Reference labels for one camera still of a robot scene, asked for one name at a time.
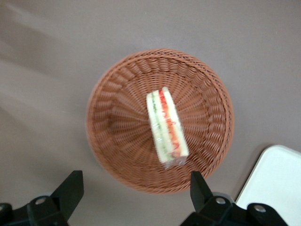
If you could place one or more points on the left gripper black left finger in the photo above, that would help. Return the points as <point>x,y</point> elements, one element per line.
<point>70,188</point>

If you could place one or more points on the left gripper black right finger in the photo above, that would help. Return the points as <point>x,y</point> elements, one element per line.
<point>200,188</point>

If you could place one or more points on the triangle sandwich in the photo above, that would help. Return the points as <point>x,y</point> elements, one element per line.
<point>165,128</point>

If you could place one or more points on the cream plastic serving tray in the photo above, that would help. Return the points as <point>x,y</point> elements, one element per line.
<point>275,179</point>

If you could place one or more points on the round brown wicker basket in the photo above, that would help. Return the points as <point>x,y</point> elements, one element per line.
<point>131,122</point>

